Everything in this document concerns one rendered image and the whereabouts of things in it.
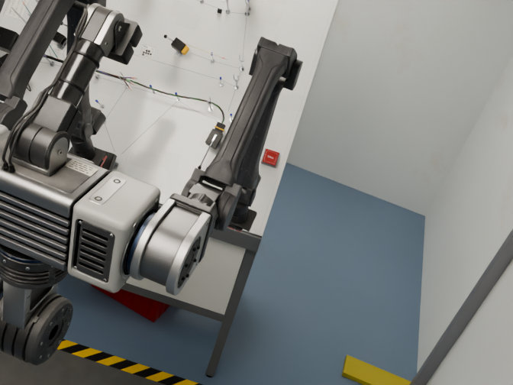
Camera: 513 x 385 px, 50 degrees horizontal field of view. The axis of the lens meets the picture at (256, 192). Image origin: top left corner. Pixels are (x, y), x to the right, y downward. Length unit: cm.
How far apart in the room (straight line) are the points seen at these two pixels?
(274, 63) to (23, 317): 70
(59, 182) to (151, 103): 119
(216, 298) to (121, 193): 140
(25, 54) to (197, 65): 94
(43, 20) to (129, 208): 56
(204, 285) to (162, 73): 84
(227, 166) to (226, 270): 111
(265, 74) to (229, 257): 109
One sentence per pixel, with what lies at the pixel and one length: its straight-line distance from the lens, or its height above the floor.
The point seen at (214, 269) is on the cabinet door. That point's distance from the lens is 218.
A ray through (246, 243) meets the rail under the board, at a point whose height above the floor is 83.
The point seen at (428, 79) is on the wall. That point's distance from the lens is 392.
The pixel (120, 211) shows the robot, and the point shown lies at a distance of 89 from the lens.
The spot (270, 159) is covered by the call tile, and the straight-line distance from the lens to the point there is 200.
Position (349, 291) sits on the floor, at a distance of 332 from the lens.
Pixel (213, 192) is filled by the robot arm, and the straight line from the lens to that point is 107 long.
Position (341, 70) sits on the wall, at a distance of 394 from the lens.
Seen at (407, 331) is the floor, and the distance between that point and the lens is 328.
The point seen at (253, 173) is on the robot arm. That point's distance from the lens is 142.
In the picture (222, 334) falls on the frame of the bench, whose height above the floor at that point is 29.
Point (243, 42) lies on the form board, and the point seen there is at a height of 139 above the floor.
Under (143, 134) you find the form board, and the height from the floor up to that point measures 104.
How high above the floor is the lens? 208
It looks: 33 degrees down
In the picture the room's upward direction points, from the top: 18 degrees clockwise
